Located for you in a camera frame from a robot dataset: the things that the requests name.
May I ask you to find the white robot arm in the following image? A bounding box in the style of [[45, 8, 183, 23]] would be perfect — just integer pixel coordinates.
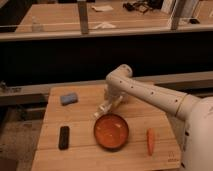
[[106, 64, 213, 171]]

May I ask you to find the orange ceramic bowl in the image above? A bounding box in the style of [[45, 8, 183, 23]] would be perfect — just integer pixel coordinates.
[[93, 114, 129, 150]]

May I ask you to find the translucent plastic cup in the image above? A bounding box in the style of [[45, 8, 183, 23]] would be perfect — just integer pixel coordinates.
[[122, 94, 128, 103]]

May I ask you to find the blue sponge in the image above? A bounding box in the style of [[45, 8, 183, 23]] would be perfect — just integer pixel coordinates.
[[60, 93, 78, 105]]

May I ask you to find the crumpled white paper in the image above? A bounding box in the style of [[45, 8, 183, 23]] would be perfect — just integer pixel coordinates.
[[92, 22, 116, 29]]

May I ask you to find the black rectangular remote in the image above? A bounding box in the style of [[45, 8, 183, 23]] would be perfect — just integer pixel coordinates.
[[58, 126, 69, 150]]

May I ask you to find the orange carrot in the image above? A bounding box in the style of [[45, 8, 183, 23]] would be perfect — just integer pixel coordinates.
[[147, 128, 155, 156]]

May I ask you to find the white paper on back table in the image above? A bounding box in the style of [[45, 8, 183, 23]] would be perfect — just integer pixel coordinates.
[[91, 5, 113, 12]]

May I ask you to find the small black object back table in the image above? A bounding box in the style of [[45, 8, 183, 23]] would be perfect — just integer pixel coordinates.
[[189, 18, 200, 24]]

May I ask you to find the grey metal post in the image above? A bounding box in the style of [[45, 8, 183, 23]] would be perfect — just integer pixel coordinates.
[[77, 0, 89, 34], [170, 0, 186, 30]]

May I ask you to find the black cables pile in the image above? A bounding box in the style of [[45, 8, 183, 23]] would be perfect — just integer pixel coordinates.
[[122, 0, 164, 14]]

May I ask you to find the grey metal post right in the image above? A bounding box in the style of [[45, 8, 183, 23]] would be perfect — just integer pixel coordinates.
[[170, 0, 186, 30]]

